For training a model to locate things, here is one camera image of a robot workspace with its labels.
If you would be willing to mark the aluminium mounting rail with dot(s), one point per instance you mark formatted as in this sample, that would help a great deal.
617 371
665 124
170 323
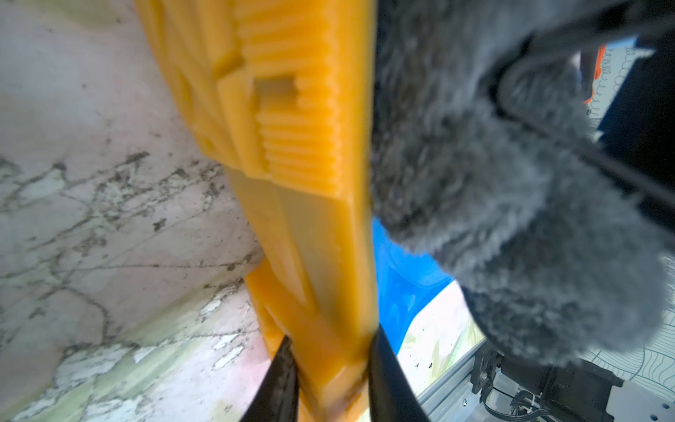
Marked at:
451 399

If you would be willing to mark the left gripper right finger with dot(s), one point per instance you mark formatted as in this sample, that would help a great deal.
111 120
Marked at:
390 395

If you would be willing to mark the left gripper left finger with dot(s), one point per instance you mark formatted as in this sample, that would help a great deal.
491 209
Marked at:
277 399

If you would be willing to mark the grey microfibre cloth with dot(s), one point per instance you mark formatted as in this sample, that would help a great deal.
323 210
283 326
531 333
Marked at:
553 258

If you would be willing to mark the orange handled pliers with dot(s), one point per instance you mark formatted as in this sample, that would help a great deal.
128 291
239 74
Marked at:
590 70

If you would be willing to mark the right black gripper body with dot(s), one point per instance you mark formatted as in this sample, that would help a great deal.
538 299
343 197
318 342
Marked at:
637 141

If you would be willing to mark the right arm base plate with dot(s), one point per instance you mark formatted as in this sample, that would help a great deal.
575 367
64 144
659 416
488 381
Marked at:
515 391

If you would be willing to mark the blue rubber boot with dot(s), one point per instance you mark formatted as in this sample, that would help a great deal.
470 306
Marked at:
280 93

